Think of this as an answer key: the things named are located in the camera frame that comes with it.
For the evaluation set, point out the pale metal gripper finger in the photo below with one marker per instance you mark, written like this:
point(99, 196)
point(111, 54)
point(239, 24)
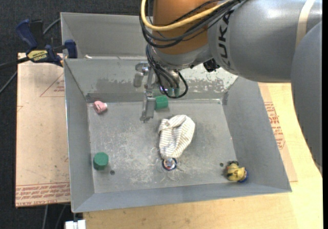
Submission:
point(152, 106)
point(144, 112)

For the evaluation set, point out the green square block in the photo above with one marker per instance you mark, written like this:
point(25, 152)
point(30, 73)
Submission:
point(161, 102)

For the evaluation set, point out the grey metal bin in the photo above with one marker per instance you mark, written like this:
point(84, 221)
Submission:
point(128, 141)

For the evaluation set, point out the white striped cloth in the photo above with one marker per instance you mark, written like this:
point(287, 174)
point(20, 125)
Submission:
point(176, 135)

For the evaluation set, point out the small pink toy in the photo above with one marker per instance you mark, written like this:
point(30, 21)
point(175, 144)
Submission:
point(100, 106)

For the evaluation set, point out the green hexagonal block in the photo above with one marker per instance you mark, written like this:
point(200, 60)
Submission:
point(100, 161)

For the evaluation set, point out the brown cardboard board, red print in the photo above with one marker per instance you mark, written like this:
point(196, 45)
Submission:
point(41, 125)

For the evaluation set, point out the yellow toy figure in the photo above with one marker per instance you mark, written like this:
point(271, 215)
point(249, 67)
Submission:
point(234, 171)

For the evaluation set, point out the black cylinder on white bracket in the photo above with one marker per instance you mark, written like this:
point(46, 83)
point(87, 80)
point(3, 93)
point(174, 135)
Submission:
point(210, 65)

